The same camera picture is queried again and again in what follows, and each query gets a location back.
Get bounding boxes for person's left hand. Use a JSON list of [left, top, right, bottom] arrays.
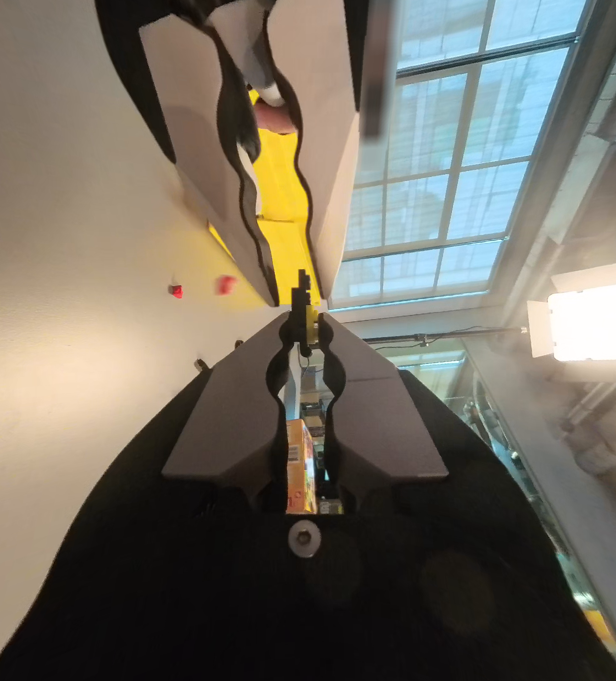
[[254, 101, 295, 135]]

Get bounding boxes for black brick block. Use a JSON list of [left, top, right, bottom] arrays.
[[289, 268, 323, 358]]

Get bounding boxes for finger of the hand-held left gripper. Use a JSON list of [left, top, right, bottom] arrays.
[[265, 0, 364, 300], [139, 12, 281, 308]]

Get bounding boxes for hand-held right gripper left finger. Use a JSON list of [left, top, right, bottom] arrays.
[[161, 311, 294, 498]]

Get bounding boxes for yellow plastic bin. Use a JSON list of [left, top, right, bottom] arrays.
[[207, 88, 323, 309]]

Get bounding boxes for black upright stand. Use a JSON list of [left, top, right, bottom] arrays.
[[364, 326, 532, 348]]

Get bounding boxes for bright studio lamp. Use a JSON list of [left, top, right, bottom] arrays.
[[526, 271, 616, 364]]

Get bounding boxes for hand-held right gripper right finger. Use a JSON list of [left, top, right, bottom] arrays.
[[317, 311, 449, 493]]

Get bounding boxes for orange cardboard toy box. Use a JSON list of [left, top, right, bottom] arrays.
[[285, 419, 319, 514]]

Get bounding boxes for large paned window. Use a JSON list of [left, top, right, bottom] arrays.
[[332, 0, 593, 309]]

